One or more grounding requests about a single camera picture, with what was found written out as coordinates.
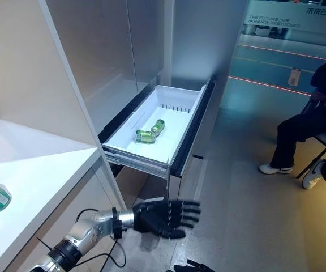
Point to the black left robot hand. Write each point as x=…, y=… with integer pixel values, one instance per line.
x=151, y=218

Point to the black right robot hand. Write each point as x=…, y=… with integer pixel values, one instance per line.
x=192, y=267

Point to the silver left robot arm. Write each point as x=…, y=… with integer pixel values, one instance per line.
x=89, y=228

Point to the grey fridge drawer front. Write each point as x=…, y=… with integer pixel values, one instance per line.
x=192, y=136

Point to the white fridge drawer bin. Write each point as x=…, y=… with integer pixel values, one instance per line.
x=165, y=99

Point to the grey fridge body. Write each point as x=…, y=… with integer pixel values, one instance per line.
x=140, y=42

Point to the white counter cabinet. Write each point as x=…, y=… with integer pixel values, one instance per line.
x=38, y=181

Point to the white sneaker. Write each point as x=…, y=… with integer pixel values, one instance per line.
x=313, y=175
x=274, y=169

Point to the seated person in black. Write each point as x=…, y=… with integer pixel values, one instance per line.
x=301, y=127

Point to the white lettered wall sign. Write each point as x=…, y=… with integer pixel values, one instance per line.
x=290, y=14

